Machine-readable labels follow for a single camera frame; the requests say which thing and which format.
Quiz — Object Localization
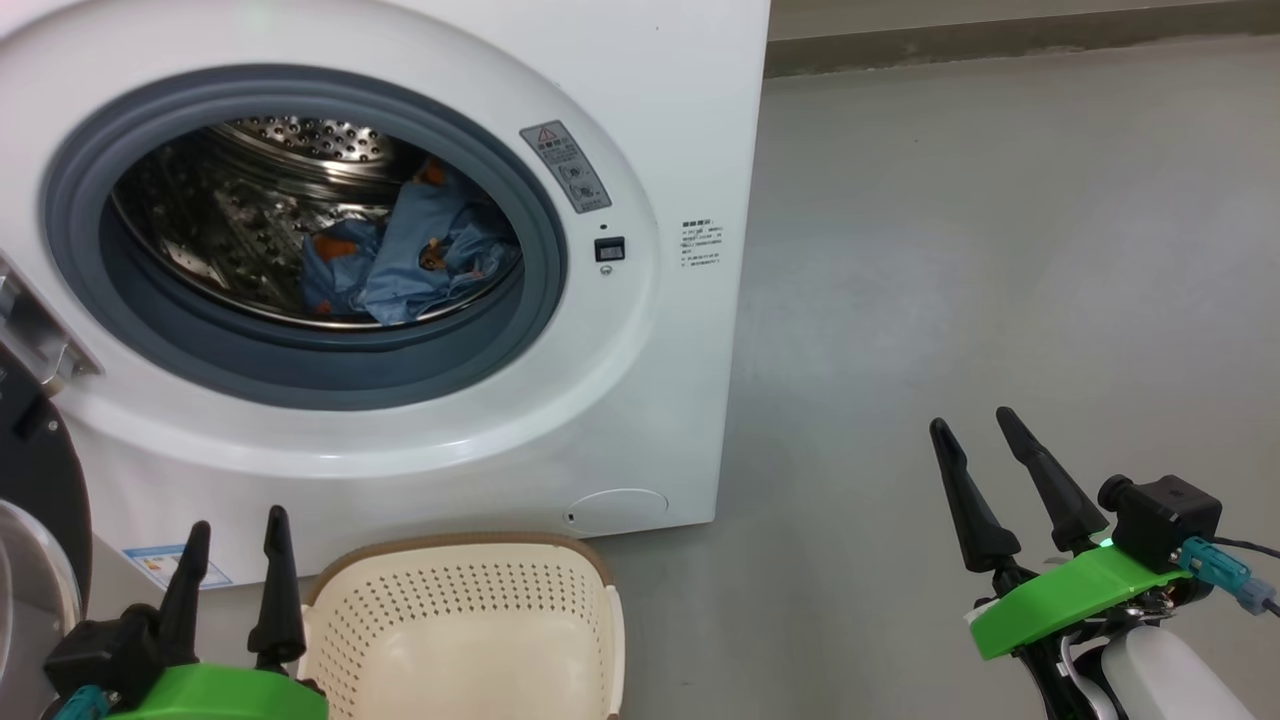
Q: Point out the grey warning sticker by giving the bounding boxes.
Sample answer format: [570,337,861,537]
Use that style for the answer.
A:
[519,121,612,214]

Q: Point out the teal left camera connector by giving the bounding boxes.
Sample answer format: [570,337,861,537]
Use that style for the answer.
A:
[55,685,109,720]

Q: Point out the perforated steel washer drum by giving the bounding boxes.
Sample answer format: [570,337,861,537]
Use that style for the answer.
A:
[110,115,523,329]

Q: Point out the round filter access cover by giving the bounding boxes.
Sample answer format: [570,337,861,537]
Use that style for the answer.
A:
[565,488,669,534]

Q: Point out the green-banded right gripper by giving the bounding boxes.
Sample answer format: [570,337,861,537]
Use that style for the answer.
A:
[929,406,1191,720]

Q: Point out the grey skirting board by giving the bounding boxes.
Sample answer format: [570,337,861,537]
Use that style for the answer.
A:
[765,0,1280,79]

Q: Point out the blue cartoon-print garment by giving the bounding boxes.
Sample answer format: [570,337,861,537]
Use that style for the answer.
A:
[300,155,523,326]

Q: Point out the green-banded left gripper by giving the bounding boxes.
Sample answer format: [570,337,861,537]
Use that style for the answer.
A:
[105,505,329,720]

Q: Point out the metal door hinge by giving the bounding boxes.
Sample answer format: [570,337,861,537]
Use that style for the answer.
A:
[0,250,104,396]

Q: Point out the white front-load washing machine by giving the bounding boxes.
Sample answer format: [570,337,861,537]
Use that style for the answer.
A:
[0,0,771,591]

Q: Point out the cream perforated laundry basket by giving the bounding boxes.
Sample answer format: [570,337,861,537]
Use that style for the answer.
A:
[300,532,626,720]

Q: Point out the teal camera connector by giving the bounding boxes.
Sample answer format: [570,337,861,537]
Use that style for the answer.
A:
[1180,537,1280,614]
[55,685,109,720]

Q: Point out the blue energy label sticker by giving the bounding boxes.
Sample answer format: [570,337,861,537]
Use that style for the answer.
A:
[122,543,233,591]

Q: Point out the teal right camera connector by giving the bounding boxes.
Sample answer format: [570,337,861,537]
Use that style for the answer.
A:
[1180,537,1280,614]

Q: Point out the grey rubber door gasket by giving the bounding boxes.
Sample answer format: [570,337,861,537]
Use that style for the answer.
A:
[42,65,569,411]

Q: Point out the black-rimmed glass washer door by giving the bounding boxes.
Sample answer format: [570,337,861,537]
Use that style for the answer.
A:
[0,370,93,720]

